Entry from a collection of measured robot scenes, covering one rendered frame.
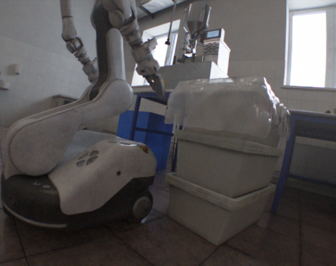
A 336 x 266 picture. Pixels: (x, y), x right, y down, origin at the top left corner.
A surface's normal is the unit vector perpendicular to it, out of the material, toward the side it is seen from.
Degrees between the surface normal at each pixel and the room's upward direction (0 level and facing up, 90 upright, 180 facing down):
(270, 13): 90
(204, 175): 96
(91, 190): 89
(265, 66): 90
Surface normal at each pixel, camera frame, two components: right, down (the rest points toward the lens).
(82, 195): 0.74, 0.16
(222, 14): -0.64, -0.08
